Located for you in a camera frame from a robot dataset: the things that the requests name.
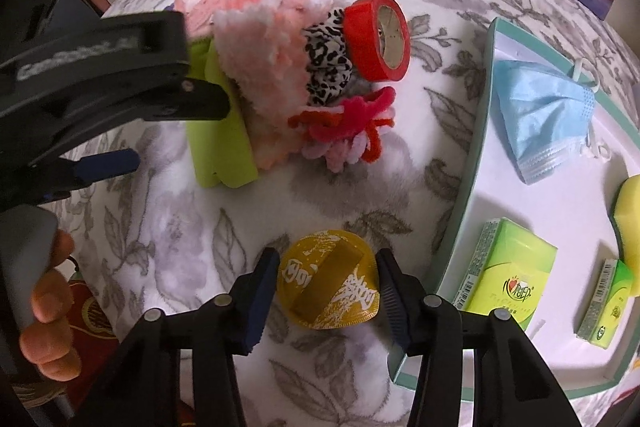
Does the yellow sponge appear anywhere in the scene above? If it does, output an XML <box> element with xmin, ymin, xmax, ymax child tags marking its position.
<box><xmin>611</xmin><ymin>173</ymin><xmax>640</xmax><ymax>298</ymax></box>

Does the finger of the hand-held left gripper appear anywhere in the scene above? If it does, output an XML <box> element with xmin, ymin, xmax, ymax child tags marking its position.
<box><xmin>30</xmin><ymin>149</ymin><xmax>141</xmax><ymax>205</ymax></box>
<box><xmin>144</xmin><ymin>77</ymin><xmax>232</xmax><ymax>122</ymax></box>

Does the green tissue pack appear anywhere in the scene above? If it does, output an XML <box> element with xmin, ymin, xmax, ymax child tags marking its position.
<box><xmin>575</xmin><ymin>258</ymin><xmax>636</xmax><ymax>349</ymax></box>
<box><xmin>452</xmin><ymin>217</ymin><xmax>558</xmax><ymax>333</ymax></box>

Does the red patterned bag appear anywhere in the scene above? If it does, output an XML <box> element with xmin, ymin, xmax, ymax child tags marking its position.
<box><xmin>62</xmin><ymin>269</ymin><xmax>123</xmax><ymax>408</ymax></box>

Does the red pink yarn scrunchie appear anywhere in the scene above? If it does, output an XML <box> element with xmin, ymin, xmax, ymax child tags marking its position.
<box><xmin>287</xmin><ymin>86</ymin><xmax>398</xmax><ymax>172</ymax></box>

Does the round gold foil packet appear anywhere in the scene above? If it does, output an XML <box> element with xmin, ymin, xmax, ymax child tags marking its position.
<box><xmin>276</xmin><ymin>229</ymin><xmax>383</xmax><ymax>330</ymax></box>

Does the pink fluffy cloth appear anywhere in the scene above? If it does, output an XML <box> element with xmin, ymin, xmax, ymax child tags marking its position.
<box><xmin>172</xmin><ymin>0</ymin><xmax>343</xmax><ymax>170</ymax></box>

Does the lime green cloth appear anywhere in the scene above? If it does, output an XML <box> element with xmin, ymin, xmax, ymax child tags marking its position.
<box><xmin>186</xmin><ymin>39</ymin><xmax>260</xmax><ymax>188</ymax></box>

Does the blue face mask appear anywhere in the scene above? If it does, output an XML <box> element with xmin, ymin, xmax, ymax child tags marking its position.
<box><xmin>492</xmin><ymin>59</ymin><xmax>613</xmax><ymax>185</ymax></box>

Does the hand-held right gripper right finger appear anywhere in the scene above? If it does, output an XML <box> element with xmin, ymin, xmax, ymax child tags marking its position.
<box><xmin>375</xmin><ymin>249</ymin><xmax>583</xmax><ymax>427</ymax></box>

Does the teal shallow box tray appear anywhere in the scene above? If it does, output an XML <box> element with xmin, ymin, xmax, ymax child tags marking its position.
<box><xmin>387</xmin><ymin>17</ymin><xmax>640</xmax><ymax>403</ymax></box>

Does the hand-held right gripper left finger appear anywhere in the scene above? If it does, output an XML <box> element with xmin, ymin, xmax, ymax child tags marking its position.
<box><xmin>70</xmin><ymin>248</ymin><xmax>281</xmax><ymax>427</ymax></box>

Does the person's left hand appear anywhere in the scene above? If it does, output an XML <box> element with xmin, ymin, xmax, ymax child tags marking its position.
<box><xmin>20</xmin><ymin>229</ymin><xmax>83</xmax><ymax>383</ymax></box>

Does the red tape roll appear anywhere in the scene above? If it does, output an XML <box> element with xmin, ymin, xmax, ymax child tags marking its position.
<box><xmin>342</xmin><ymin>0</ymin><xmax>412</xmax><ymax>82</ymax></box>

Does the leopard print scrunchie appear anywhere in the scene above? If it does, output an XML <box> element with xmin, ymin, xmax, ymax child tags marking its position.
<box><xmin>302</xmin><ymin>7</ymin><xmax>356</xmax><ymax>108</ymax></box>

